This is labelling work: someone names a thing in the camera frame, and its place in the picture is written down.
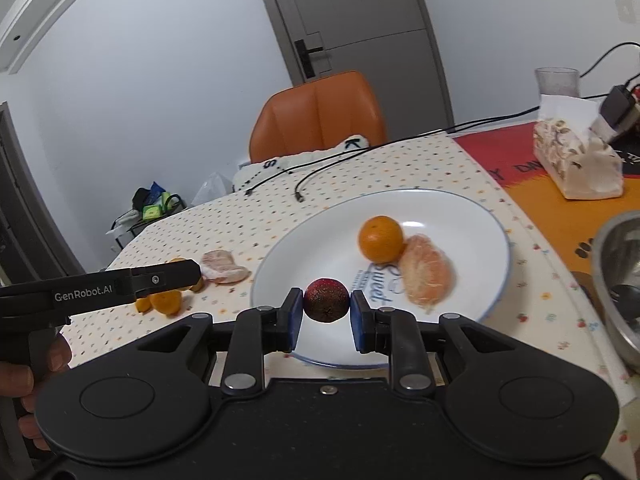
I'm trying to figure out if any small tangerine front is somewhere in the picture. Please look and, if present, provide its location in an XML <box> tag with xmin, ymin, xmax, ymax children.
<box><xmin>149</xmin><ymin>289</ymin><xmax>182</xmax><ymax>316</ymax></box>

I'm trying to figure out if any dark red plum front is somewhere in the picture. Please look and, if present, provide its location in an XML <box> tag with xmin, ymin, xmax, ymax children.
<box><xmin>303</xmin><ymin>278</ymin><xmax>350</xmax><ymax>323</ymax></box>

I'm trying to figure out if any peeled pomelo half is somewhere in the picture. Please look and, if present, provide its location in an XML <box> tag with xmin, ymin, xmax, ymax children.
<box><xmin>398</xmin><ymin>234</ymin><xmax>454</xmax><ymax>312</ymax></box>

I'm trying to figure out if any large orange front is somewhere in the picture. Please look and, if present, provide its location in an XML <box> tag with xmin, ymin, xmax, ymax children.
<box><xmin>358</xmin><ymin>216</ymin><xmax>405</xmax><ymax>264</ymax></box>

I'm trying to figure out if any person's left hand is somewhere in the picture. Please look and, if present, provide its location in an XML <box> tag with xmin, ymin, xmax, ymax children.
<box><xmin>1</xmin><ymin>335</ymin><xmax>72</xmax><ymax>451</ymax></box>

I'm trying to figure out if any peeled pomelo wedge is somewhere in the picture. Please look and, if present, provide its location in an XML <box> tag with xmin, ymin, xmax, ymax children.
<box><xmin>200</xmin><ymin>249</ymin><xmax>250</xmax><ymax>284</ymax></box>

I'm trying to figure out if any black metal shelf rack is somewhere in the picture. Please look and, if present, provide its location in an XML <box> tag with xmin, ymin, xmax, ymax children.
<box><xmin>105</xmin><ymin>192</ymin><xmax>186</xmax><ymax>254</ymax></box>

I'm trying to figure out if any floral tablecloth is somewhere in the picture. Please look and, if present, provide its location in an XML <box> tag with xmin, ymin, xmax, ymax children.
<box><xmin>56</xmin><ymin>131</ymin><xmax>637</xmax><ymax>466</ymax></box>

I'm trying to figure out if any white ceramic plate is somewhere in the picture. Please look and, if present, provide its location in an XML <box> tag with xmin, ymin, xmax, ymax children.
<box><xmin>249</xmin><ymin>187</ymin><xmax>512</xmax><ymax>371</ymax></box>

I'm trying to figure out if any clear plastic bag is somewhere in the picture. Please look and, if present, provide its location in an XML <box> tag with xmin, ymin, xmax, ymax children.
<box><xmin>191</xmin><ymin>172</ymin><xmax>233</xmax><ymax>207</ymax></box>

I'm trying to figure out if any orange red table mat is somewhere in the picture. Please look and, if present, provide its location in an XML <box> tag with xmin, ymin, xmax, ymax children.
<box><xmin>457</xmin><ymin>122</ymin><xmax>639</xmax><ymax>313</ymax></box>

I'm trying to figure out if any orange leather chair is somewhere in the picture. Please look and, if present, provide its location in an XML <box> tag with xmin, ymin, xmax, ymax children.
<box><xmin>248</xmin><ymin>72</ymin><xmax>387</xmax><ymax>162</ymax></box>

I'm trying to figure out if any stainless steel bowl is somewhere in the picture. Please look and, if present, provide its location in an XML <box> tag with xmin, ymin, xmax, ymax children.
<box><xmin>591</xmin><ymin>210</ymin><xmax>640</xmax><ymax>372</ymax></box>

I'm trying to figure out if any nougat snack bag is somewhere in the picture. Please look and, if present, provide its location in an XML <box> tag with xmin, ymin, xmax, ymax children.
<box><xmin>533</xmin><ymin>94</ymin><xmax>624</xmax><ymax>200</ymax></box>

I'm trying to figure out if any clear plastic cup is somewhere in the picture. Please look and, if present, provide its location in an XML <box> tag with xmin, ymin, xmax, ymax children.
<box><xmin>535</xmin><ymin>67</ymin><xmax>580</xmax><ymax>98</ymax></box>

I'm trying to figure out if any grey door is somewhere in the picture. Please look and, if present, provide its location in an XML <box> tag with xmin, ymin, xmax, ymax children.
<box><xmin>264</xmin><ymin>0</ymin><xmax>454</xmax><ymax>140</ymax></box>

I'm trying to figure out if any black power adapter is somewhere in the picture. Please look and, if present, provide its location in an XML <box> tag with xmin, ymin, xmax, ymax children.
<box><xmin>600</xmin><ymin>84</ymin><xmax>639</xmax><ymax>134</ymax></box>

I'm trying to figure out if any black usb cable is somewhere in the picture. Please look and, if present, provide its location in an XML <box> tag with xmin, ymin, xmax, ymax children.
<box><xmin>293</xmin><ymin>106</ymin><xmax>542</xmax><ymax>204</ymax></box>

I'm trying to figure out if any black door handle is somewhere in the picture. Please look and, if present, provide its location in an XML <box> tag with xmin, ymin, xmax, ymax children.
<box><xmin>294</xmin><ymin>39</ymin><xmax>324</xmax><ymax>79</ymax></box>

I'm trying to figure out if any white wall switch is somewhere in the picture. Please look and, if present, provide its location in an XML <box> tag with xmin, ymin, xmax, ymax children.
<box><xmin>615</xmin><ymin>0</ymin><xmax>638</xmax><ymax>25</ymax></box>

